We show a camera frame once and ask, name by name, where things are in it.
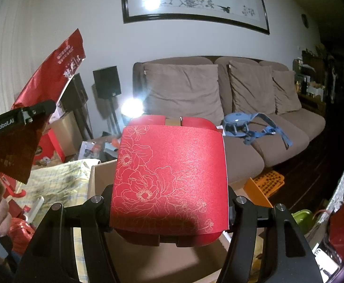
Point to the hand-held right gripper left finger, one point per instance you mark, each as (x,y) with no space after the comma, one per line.
(99,209)

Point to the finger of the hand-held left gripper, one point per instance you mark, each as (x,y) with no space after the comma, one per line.
(41,109)

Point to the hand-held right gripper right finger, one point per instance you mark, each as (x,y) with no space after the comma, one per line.
(238,209)

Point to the cardboard box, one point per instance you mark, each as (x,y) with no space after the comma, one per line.
(99,177)

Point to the red foil bag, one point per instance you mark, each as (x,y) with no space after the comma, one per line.
(57,64)

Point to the red floral gift box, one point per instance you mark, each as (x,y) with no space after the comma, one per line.
(166,168)

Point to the brown cardboard carton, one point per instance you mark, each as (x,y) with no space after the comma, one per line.
(70,135)

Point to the orange plastic crate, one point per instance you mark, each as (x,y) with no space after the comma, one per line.
(269,182)

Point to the black speaker stand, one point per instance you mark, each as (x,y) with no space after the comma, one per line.
(113,118)
(83,123)

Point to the yellow checked tablecloth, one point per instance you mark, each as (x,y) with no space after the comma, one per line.
(57,177)

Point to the green plastic basin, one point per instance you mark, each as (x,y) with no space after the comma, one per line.
(301,219)

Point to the red plastic bag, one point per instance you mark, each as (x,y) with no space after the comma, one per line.
(21,235)

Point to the bright lamp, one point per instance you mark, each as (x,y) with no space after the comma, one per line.
(130,107)

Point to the brown sofa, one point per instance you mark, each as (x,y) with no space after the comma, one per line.
(292,126)

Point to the printed photo sheet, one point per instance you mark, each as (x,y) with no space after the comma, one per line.
(329,259)

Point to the brown sofa cushion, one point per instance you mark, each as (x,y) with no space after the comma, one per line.
(287,91)
(251,85)
(183,91)

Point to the cluttered dark shelf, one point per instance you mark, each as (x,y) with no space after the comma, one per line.
(322,76)

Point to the framed ink painting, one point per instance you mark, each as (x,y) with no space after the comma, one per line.
(189,0)

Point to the dark wall ornament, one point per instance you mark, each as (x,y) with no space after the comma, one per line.
(305,20)

